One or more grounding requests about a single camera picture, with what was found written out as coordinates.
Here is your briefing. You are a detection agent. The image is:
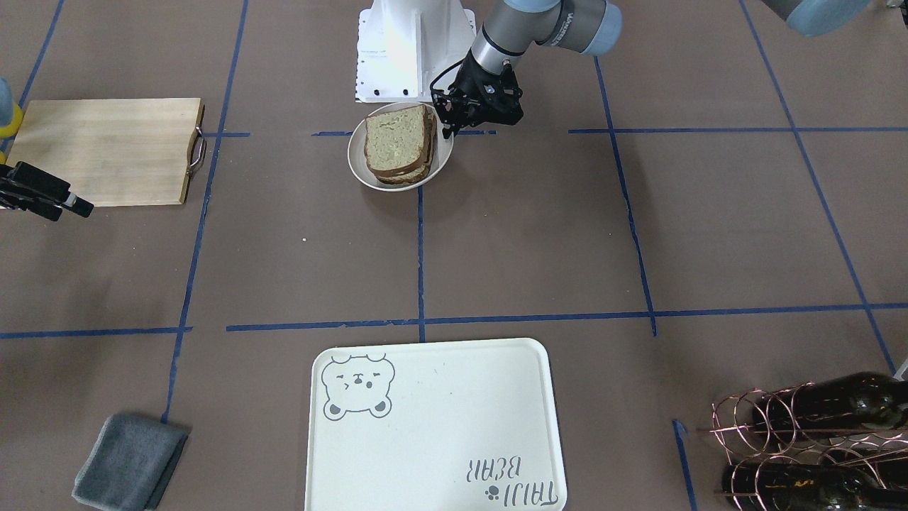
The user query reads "cream bear tray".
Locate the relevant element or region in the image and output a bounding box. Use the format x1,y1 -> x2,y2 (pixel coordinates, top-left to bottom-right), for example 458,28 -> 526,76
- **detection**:
304,339 -> 568,510

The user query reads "grey folded cloth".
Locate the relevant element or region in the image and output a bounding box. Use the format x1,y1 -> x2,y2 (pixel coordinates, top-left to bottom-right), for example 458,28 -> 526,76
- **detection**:
72,414 -> 189,510

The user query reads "dark wine bottle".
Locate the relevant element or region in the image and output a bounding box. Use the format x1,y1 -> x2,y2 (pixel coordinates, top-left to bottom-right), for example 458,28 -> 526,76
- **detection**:
752,371 -> 907,438
717,451 -> 907,510

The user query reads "copper wire bottle rack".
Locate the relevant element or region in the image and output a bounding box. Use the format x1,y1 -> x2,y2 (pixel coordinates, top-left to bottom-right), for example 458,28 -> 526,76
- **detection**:
700,383 -> 906,482

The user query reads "bread slice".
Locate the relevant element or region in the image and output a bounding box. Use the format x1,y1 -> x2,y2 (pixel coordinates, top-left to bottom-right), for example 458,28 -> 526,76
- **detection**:
375,114 -> 438,186
364,104 -> 433,178

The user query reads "dark wine bottle upper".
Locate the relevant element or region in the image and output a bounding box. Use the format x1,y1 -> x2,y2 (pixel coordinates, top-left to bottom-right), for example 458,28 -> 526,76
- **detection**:
752,371 -> 907,438

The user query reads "dark wine bottle lower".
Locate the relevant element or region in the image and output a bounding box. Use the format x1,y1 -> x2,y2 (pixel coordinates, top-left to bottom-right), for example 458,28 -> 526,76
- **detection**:
717,451 -> 907,510

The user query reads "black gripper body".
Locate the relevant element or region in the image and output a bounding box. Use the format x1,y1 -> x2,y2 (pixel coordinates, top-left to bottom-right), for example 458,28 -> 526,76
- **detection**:
431,52 -> 524,131
1,162 -> 94,222

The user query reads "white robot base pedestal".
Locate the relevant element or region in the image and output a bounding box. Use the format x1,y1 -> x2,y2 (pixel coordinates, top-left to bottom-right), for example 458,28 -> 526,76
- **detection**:
355,1 -> 477,103

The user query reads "white plate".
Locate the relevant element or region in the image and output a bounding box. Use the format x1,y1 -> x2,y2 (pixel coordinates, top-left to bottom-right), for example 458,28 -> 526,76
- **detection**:
347,103 -> 455,192

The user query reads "wooden cutting board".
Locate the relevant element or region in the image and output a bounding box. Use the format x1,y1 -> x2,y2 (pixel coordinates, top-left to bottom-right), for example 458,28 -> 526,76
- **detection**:
7,97 -> 204,207

